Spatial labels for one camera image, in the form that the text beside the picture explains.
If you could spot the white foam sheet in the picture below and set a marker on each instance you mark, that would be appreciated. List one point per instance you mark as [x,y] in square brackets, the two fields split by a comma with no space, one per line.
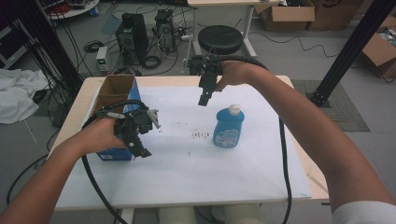
[186,174]

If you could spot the grey floor mat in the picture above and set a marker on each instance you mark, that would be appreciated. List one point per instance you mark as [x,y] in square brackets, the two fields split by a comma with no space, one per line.
[342,115]

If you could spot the cardboard box with contents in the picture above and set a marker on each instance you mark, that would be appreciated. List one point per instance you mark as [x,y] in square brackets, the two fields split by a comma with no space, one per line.
[376,53]

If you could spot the person's right hand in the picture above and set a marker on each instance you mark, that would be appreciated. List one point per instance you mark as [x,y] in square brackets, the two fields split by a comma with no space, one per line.
[238,73]

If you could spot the white power supply box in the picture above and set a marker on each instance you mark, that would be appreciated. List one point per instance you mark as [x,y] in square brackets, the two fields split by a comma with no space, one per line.
[101,59]

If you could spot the round white table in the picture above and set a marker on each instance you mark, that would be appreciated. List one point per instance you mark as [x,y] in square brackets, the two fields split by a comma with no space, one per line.
[77,12]

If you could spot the white cloth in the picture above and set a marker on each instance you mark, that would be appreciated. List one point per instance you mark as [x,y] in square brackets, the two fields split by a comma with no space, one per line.
[15,93]

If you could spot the black round stool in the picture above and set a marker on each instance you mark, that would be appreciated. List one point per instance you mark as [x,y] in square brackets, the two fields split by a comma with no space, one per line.
[220,39]

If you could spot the blue bottle with white cap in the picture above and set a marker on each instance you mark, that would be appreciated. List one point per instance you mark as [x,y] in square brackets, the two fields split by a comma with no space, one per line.
[229,127]

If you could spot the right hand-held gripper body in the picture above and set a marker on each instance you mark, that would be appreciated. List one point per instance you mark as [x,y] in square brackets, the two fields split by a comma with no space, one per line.
[208,77]

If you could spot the closed brown cardboard box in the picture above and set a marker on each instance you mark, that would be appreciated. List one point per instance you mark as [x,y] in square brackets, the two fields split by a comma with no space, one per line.
[333,15]

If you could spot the open brown cardboard box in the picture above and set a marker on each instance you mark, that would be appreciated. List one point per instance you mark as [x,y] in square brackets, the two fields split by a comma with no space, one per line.
[289,15]

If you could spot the blue cardboard box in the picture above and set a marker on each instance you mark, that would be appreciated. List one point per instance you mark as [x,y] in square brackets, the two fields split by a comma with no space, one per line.
[116,87]

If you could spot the large black computer tower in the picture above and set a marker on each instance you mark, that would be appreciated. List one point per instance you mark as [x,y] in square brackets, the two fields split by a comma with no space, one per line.
[132,37]

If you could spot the person's white sleeve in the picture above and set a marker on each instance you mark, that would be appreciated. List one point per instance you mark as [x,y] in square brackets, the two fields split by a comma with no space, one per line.
[364,214]

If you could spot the small black computer tower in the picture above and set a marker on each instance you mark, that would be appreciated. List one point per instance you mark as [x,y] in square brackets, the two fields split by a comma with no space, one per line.
[165,29]

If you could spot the white power strip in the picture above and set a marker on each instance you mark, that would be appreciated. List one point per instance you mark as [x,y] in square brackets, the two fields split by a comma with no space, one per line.
[186,38]

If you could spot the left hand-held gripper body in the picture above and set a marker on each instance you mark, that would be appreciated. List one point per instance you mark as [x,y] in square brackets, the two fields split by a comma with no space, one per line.
[141,123]

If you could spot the person's left hand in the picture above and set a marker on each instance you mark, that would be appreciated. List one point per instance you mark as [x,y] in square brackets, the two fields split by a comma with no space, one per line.
[99,137]

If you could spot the thin wooden strip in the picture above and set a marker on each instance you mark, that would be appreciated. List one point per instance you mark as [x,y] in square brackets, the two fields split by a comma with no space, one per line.
[317,183]

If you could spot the dark shelf unit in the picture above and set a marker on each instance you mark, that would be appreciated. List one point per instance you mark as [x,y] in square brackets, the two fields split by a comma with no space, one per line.
[12,43]

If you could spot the white desk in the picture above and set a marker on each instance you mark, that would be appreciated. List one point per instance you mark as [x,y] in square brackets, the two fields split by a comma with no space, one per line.
[224,2]

